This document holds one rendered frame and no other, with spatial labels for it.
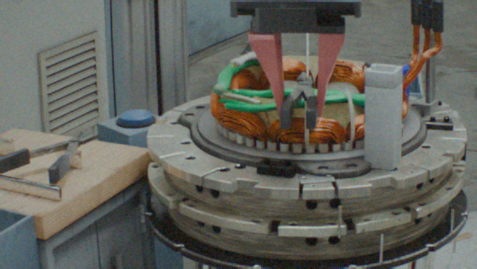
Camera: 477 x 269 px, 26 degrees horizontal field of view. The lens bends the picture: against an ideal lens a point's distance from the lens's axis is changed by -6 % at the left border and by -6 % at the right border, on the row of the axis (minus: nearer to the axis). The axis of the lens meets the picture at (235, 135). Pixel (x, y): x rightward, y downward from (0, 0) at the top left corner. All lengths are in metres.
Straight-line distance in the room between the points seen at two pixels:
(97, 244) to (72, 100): 2.51
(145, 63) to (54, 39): 2.01
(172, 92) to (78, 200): 0.51
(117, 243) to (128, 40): 0.43
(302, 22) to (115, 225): 0.36
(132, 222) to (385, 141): 0.30
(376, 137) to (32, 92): 2.52
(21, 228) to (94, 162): 0.16
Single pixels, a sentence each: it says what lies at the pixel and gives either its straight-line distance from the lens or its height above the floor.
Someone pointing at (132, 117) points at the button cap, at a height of 1.04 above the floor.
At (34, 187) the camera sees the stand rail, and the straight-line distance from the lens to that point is 0.99.
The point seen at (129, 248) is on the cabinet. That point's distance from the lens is 1.11.
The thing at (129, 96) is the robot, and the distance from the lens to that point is 1.47.
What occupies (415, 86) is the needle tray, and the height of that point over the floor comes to 1.04.
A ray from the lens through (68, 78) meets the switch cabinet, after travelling 3.53.
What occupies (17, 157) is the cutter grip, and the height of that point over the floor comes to 1.09.
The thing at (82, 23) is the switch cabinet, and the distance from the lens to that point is 3.57.
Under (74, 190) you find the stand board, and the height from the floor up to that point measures 1.06.
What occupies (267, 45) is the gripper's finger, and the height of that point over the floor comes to 1.23.
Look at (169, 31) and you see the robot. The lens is 1.46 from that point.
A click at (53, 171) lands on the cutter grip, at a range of 0.98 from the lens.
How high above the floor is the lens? 1.43
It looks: 19 degrees down
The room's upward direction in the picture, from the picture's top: 2 degrees counter-clockwise
